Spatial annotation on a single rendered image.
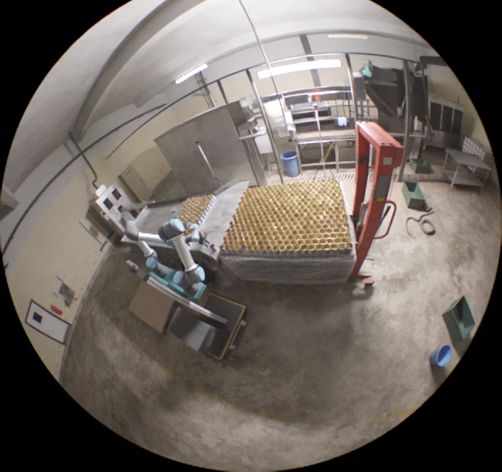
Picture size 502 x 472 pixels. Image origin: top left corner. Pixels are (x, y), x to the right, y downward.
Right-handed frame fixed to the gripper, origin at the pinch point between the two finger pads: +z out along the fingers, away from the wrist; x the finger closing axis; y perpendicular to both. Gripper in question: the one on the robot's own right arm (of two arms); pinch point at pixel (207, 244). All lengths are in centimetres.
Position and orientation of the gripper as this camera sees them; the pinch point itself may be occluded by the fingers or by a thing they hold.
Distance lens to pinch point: 190.5
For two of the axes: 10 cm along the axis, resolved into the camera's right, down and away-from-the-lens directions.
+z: 3.1, 6.7, 6.7
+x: -2.4, 7.4, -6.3
